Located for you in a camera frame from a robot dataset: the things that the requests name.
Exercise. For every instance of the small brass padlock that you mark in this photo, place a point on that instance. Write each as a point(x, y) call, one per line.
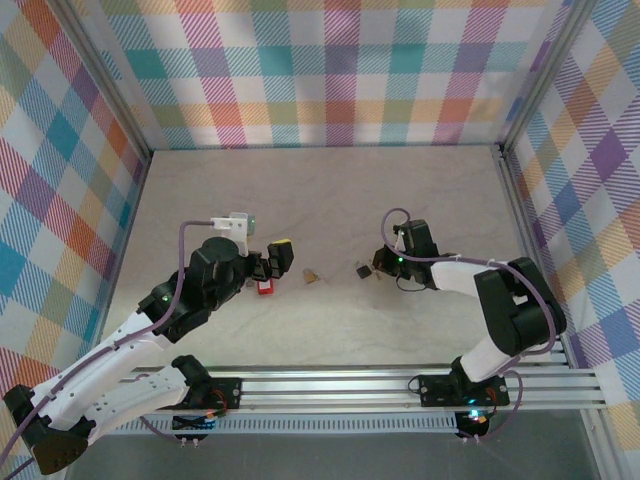
point(310, 276)

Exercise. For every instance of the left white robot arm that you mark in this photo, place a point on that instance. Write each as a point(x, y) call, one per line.
point(100, 365)

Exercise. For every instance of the silver key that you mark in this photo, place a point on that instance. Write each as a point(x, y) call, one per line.
point(376, 270)

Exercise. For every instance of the blue terminal board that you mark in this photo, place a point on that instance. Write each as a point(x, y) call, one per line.
point(195, 424)

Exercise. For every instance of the small board with LED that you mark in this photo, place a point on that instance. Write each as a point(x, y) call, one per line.
point(475, 420)

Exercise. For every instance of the black padlock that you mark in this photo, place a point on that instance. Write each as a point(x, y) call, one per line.
point(363, 271)

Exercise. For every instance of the aluminium frame bar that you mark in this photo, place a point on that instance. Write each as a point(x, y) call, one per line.
point(525, 225)
point(127, 240)

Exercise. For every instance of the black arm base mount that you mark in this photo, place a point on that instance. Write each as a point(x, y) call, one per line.
point(435, 392)
point(235, 387)

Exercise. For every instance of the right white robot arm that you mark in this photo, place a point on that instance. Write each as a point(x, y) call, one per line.
point(455, 277)

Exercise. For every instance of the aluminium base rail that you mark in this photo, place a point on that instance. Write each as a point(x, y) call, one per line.
point(325, 390)

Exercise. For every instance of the short aluminium frame post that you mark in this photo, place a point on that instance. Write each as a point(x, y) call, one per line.
point(600, 450)

